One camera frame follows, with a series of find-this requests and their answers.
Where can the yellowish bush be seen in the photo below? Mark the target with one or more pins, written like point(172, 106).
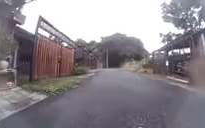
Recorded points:
point(135, 66)

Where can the pole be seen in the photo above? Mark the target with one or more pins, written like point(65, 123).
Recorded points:
point(107, 58)

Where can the building with dark roof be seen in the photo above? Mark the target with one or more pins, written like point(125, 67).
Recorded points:
point(3, 40)

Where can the large dark tree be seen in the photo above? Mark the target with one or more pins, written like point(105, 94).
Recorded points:
point(121, 48)

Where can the carport building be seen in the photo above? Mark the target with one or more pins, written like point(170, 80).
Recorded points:
point(186, 53)

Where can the white pot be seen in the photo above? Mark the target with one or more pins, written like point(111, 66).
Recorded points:
point(3, 64)

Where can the grey asphalt road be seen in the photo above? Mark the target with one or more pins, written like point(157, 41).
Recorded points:
point(116, 100)

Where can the tall leafy tree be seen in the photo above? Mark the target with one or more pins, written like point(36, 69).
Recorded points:
point(186, 15)

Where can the pale concrete kerb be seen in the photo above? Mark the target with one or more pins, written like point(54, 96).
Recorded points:
point(181, 81)

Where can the red-brown slatted fence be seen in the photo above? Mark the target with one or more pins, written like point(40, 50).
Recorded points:
point(51, 61)

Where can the green bush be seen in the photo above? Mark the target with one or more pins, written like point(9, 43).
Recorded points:
point(81, 69)

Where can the grey concrete pavement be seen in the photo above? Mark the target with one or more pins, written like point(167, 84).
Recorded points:
point(10, 101)

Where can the grass strip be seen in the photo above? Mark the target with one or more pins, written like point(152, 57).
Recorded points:
point(51, 86)

